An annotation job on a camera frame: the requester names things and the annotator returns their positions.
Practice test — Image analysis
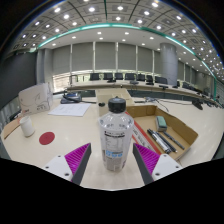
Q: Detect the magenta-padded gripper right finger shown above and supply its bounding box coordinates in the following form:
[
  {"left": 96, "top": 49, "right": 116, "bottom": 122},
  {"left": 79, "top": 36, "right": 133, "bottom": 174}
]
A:
[{"left": 132, "top": 142, "right": 184, "bottom": 186}]

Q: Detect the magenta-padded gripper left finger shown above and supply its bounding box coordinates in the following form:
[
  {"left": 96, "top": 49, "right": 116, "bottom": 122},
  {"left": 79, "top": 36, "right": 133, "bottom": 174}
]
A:
[{"left": 40, "top": 142, "right": 93, "bottom": 186}]

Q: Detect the clear plastic bottle black cap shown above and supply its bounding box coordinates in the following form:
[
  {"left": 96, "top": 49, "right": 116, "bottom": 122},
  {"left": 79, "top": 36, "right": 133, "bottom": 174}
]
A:
[{"left": 97, "top": 96, "right": 135, "bottom": 173}]

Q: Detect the white marker black cap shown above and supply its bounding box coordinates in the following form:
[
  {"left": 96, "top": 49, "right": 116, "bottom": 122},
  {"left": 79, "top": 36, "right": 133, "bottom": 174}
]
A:
[{"left": 146, "top": 128, "right": 173, "bottom": 155}]

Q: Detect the black marker pen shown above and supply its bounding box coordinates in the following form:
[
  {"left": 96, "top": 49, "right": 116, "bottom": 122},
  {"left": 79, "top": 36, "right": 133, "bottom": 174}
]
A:
[
  {"left": 155, "top": 131, "right": 178, "bottom": 154},
  {"left": 162, "top": 130, "right": 186, "bottom": 151}
]

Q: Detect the flat round red coaster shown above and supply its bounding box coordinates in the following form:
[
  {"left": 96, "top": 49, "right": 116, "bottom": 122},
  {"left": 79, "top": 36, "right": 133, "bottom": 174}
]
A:
[{"left": 38, "top": 131, "right": 56, "bottom": 146}]

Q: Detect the grey-green whiteboard eraser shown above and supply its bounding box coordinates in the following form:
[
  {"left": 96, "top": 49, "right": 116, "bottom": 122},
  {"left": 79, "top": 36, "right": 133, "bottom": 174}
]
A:
[{"left": 155, "top": 115, "right": 168, "bottom": 132}]

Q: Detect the open brown box red edge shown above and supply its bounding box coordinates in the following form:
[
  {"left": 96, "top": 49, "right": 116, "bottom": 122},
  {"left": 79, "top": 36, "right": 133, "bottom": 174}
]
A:
[{"left": 125, "top": 104, "right": 200, "bottom": 162}]

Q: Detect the white printed paper sheet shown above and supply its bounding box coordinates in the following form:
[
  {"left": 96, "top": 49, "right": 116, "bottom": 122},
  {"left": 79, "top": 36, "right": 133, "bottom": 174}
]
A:
[{"left": 47, "top": 102, "right": 93, "bottom": 118}]

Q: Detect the black pouch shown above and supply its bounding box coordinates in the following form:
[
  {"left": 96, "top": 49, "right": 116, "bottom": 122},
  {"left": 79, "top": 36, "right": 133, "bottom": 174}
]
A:
[{"left": 60, "top": 91, "right": 83, "bottom": 105}]

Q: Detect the long curved conference desk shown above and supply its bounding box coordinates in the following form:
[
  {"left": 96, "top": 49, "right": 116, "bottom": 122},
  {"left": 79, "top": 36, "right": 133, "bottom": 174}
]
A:
[{"left": 64, "top": 79, "right": 224, "bottom": 109}]

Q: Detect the large white cardboard box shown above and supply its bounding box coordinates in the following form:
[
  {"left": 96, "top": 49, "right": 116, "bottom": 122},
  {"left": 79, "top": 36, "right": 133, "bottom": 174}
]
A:
[{"left": 17, "top": 82, "right": 54, "bottom": 117}]

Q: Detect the row of black office chairs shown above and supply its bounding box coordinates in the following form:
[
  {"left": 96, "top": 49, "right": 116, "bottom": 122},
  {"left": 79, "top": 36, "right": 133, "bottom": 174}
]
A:
[{"left": 88, "top": 71, "right": 169, "bottom": 86}]

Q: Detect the group of ceiling lights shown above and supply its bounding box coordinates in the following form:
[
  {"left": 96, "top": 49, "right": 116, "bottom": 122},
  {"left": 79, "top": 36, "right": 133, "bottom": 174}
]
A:
[{"left": 13, "top": 0, "right": 224, "bottom": 84}]

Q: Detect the white mug yellow handle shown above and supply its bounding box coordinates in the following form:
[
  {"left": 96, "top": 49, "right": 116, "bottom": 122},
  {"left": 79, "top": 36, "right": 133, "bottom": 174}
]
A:
[{"left": 18, "top": 115, "right": 36, "bottom": 138}]

